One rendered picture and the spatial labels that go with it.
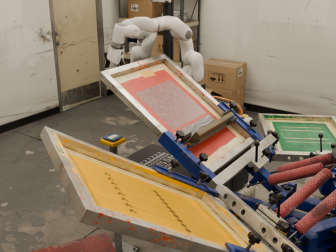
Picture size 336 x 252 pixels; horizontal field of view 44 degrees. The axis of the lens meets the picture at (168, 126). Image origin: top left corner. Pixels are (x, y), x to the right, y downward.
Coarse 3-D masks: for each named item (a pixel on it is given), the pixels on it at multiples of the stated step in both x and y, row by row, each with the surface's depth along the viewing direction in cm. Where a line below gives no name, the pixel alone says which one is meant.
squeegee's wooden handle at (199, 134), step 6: (228, 114) 232; (216, 120) 223; (222, 120) 225; (228, 120) 236; (210, 126) 216; (216, 126) 222; (198, 132) 208; (204, 132) 211; (210, 132) 224; (192, 138) 210; (198, 138) 211
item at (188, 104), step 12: (156, 72) 250; (156, 84) 241; (168, 84) 247; (168, 96) 238; (180, 96) 243; (192, 96) 249; (180, 108) 235; (192, 108) 240; (204, 108) 246; (192, 120) 232; (216, 132) 234; (228, 132) 239; (216, 144) 226
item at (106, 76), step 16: (128, 64) 236; (144, 64) 244; (176, 64) 260; (112, 80) 218; (192, 80) 255; (128, 96) 215; (208, 96) 250; (144, 112) 212; (160, 128) 208; (240, 128) 243; (240, 144) 230; (224, 160) 213
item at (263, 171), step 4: (260, 168) 213; (264, 168) 215; (252, 172) 214; (256, 172) 212; (260, 172) 211; (264, 172) 212; (268, 172) 214; (264, 176) 210; (260, 180) 212; (264, 180) 211; (264, 184) 212; (268, 184) 210; (276, 184) 210; (268, 188) 211; (272, 188) 210
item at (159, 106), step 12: (120, 84) 225; (132, 84) 230; (144, 84) 235; (144, 96) 227; (156, 96) 232; (156, 108) 224; (168, 108) 229; (168, 120) 222; (180, 120) 227; (204, 144) 221
